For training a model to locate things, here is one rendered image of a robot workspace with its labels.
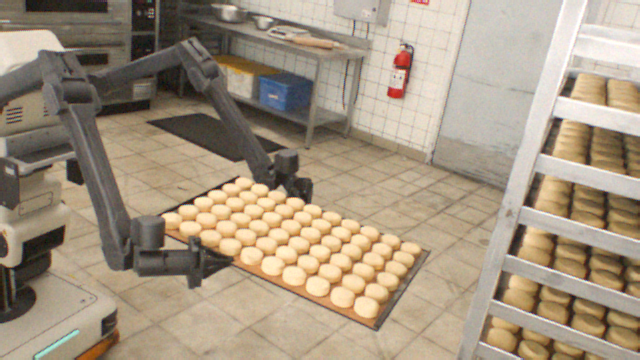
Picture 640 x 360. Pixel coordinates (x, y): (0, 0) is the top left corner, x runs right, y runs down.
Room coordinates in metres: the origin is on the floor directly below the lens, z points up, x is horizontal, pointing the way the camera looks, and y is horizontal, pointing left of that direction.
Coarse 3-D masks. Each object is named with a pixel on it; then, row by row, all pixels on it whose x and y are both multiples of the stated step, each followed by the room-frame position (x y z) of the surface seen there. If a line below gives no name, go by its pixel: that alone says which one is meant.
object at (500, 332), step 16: (496, 320) 0.90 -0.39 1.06; (496, 336) 0.85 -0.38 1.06; (512, 336) 0.85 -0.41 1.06; (528, 336) 0.87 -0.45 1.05; (544, 336) 0.87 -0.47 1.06; (512, 352) 0.83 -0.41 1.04; (528, 352) 0.82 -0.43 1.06; (544, 352) 0.82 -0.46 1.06; (560, 352) 0.85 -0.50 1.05; (576, 352) 0.84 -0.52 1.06
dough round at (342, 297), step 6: (336, 288) 0.99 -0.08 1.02; (342, 288) 1.00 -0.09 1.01; (336, 294) 0.97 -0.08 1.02; (342, 294) 0.97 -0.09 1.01; (348, 294) 0.98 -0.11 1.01; (354, 294) 0.98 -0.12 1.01; (336, 300) 0.96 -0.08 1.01; (342, 300) 0.96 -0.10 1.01; (348, 300) 0.96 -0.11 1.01; (354, 300) 0.97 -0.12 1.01; (342, 306) 0.96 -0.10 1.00; (348, 306) 0.96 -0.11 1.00
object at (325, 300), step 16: (256, 240) 1.16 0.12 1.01; (288, 240) 1.19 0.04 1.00; (320, 240) 1.22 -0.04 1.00; (272, 256) 1.10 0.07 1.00; (256, 272) 1.03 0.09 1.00; (352, 272) 1.10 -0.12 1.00; (288, 288) 0.99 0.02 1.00; (304, 288) 1.00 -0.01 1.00; (384, 304) 1.00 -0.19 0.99; (368, 320) 0.93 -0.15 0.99
